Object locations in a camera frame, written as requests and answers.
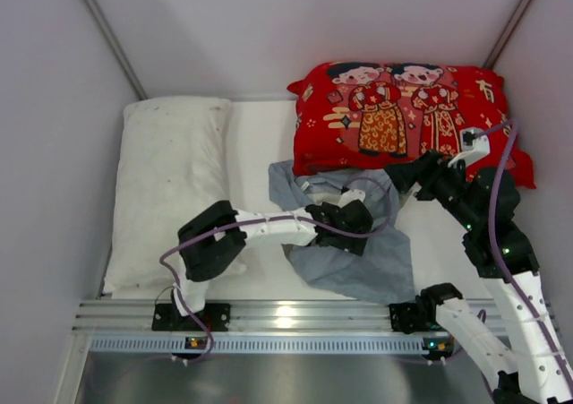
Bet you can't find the green beige patchwork pillowcase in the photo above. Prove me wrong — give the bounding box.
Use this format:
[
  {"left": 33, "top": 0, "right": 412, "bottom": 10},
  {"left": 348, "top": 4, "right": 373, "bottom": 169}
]
[{"left": 268, "top": 160, "right": 415, "bottom": 305}]

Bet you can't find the white pillow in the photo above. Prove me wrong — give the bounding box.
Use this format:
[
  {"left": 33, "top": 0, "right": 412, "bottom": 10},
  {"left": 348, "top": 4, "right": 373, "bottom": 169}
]
[{"left": 104, "top": 96, "right": 232, "bottom": 296}]

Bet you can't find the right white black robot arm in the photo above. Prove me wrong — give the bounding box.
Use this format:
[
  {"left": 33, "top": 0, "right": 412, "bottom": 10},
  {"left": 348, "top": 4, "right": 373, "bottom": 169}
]
[{"left": 385, "top": 151, "right": 572, "bottom": 403}]

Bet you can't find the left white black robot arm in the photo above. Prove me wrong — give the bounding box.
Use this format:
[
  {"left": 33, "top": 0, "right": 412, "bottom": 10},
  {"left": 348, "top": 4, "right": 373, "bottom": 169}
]
[{"left": 173, "top": 199, "right": 376, "bottom": 316}]

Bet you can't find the red cartoon couple pillow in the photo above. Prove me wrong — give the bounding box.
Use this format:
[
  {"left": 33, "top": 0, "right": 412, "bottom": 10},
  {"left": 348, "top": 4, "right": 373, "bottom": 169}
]
[{"left": 287, "top": 62, "right": 510, "bottom": 178}]

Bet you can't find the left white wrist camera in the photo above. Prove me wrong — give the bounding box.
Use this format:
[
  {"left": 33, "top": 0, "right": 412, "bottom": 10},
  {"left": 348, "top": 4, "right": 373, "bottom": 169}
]
[{"left": 338, "top": 187, "right": 366, "bottom": 208}]

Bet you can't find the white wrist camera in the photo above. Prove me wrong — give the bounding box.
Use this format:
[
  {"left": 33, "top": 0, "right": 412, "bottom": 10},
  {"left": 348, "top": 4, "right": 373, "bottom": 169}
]
[
  {"left": 448, "top": 127, "right": 491, "bottom": 168},
  {"left": 338, "top": 187, "right": 366, "bottom": 208}
]

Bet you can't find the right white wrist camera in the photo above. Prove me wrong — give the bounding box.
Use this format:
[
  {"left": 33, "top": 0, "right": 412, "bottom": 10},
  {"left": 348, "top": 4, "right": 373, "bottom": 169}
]
[{"left": 448, "top": 127, "right": 491, "bottom": 168}]

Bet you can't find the right black base bracket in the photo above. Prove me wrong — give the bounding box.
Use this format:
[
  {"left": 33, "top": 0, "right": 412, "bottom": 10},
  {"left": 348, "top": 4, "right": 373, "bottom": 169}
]
[{"left": 389, "top": 302, "right": 440, "bottom": 334}]

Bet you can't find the black base bracket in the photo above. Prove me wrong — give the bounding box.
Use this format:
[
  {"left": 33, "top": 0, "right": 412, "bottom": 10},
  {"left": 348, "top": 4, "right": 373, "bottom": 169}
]
[
  {"left": 389, "top": 302, "right": 440, "bottom": 334},
  {"left": 151, "top": 303, "right": 231, "bottom": 332}
]

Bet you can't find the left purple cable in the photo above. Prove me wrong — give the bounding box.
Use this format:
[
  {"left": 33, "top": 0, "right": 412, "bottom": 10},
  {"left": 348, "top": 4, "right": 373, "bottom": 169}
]
[{"left": 158, "top": 173, "right": 395, "bottom": 365}]

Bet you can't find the left black base bracket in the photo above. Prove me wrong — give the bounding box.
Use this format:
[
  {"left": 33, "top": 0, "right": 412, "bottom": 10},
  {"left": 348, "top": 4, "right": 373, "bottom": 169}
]
[{"left": 151, "top": 303, "right": 231, "bottom": 332}]

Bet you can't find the aluminium mounting rail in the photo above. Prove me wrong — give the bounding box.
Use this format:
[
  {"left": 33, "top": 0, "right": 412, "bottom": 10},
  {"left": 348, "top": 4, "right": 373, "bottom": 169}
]
[{"left": 73, "top": 299, "right": 393, "bottom": 334}]

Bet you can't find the slotted grey cable duct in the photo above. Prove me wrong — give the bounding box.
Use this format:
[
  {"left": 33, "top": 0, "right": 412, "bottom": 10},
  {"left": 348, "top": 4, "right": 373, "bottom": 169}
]
[{"left": 90, "top": 334, "right": 429, "bottom": 355}]

